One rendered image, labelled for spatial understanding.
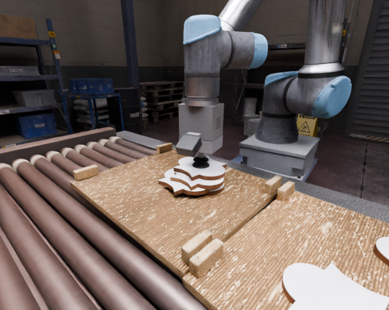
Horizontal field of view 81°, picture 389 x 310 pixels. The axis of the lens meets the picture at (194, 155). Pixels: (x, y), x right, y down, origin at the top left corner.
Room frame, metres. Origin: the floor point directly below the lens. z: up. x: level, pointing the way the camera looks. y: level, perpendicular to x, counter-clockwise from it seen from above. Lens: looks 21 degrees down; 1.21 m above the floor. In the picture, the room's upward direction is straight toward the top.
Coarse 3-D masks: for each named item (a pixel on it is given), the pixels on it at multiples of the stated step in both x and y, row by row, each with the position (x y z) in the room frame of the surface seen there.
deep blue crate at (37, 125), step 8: (24, 112) 3.86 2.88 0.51; (32, 112) 3.94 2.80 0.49; (40, 112) 4.03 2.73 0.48; (48, 112) 3.98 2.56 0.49; (16, 120) 3.64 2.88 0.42; (24, 120) 3.51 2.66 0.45; (32, 120) 3.58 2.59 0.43; (40, 120) 3.67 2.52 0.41; (48, 120) 3.76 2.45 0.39; (24, 128) 3.49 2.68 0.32; (32, 128) 3.57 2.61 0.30; (40, 128) 3.65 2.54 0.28; (48, 128) 3.73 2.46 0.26; (56, 128) 3.85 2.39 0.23; (24, 136) 3.47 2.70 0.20; (32, 136) 3.55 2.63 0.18; (40, 136) 3.63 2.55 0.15
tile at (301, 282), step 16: (288, 272) 0.23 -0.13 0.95; (304, 272) 0.23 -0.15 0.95; (320, 272) 0.23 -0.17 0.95; (336, 272) 0.23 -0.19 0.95; (288, 288) 0.21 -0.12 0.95; (304, 288) 0.21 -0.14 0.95; (320, 288) 0.21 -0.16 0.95; (336, 288) 0.21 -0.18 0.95; (352, 288) 0.21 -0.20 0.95; (304, 304) 0.19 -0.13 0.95; (320, 304) 0.19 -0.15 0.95; (336, 304) 0.19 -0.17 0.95; (352, 304) 0.19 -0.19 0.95; (368, 304) 0.19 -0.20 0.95; (384, 304) 0.19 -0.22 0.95
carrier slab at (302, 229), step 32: (256, 224) 0.35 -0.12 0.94; (288, 224) 0.35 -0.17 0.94; (320, 224) 0.35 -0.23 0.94; (352, 224) 0.35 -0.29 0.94; (384, 224) 0.35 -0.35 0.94; (224, 256) 0.27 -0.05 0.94; (256, 256) 0.27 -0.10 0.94; (288, 256) 0.27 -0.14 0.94; (320, 256) 0.27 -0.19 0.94; (352, 256) 0.27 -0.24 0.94; (192, 288) 0.22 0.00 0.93; (224, 288) 0.22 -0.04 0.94; (256, 288) 0.22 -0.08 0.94; (384, 288) 0.22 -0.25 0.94
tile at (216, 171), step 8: (184, 160) 0.55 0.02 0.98; (192, 160) 0.55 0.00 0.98; (176, 168) 0.50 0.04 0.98; (184, 168) 0.50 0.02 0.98; (192, 168) 0.50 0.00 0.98; (208, 168) 0.50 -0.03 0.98; (216, 168) 0.50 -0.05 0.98; (192, 176) 0.45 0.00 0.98; (200, 176) 0.46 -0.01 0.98; (208, 176) 0.45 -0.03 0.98; (216, 176) 0.46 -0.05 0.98
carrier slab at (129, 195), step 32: (160, 160) 0.66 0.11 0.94; (96, 192) 0.46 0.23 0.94; (128, 192) 0.46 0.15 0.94; (160, 192) 0.46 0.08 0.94; (224, 192) 0.46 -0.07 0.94; (256, 192) 0.46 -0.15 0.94; (128, 224) 0.35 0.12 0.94; (160, 224) 0.35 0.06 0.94; (192, 224) 0.35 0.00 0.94; (224, 224) 0.35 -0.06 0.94; (160, 256) 0.27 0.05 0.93
